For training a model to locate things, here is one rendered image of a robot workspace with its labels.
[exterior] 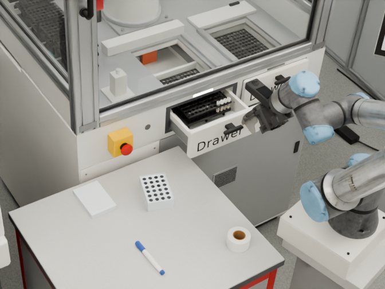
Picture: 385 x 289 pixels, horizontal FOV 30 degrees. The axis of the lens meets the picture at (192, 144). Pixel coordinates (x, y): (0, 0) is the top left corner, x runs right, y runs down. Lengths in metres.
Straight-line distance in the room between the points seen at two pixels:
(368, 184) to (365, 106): 0.24
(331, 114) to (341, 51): 2.38
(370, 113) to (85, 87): 0.81
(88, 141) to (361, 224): 0.86
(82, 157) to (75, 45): 0.42
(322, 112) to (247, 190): 1.05
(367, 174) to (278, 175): 1.26
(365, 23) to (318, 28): 1.49
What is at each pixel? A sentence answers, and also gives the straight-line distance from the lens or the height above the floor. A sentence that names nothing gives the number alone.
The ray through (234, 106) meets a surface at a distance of 2.50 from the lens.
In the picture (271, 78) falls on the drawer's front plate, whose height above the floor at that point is 0.91.
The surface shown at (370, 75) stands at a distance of 4.17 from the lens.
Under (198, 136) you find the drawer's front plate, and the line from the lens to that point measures 2.29.
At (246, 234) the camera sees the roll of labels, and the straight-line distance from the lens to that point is 2.15.
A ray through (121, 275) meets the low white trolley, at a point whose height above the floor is 0.76.
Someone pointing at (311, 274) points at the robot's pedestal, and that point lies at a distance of 2.31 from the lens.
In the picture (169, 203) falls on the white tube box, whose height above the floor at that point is 0.78.
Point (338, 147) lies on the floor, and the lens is 3.76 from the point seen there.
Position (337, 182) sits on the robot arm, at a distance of 1.91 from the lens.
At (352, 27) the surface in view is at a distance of 4.21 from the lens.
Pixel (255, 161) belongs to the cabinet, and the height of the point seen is 0.49.
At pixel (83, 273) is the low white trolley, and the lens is 2.09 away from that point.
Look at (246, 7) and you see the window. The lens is 2.36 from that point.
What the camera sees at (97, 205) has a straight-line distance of 2.24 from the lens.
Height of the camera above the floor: 2.40
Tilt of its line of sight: 41 degrees down
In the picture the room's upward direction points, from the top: 5 degrees clockwise
